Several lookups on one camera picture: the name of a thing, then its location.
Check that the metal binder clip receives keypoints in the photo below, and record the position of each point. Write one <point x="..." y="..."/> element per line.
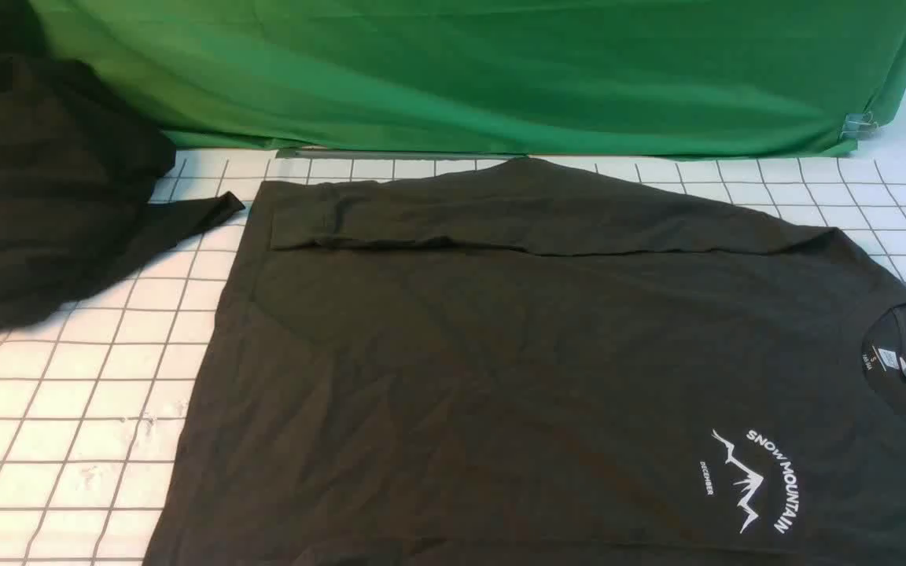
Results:
<point x="859" y="125"/>

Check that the green backdrop cloth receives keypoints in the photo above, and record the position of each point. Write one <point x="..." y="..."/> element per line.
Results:
<point x="645" y="78"/>

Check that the gray long-sleeve top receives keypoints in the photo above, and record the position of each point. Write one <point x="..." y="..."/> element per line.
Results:
<point x="536" y="365"/>

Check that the black garment pile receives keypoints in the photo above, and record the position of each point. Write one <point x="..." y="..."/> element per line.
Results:
<point x="78" y="169"/>

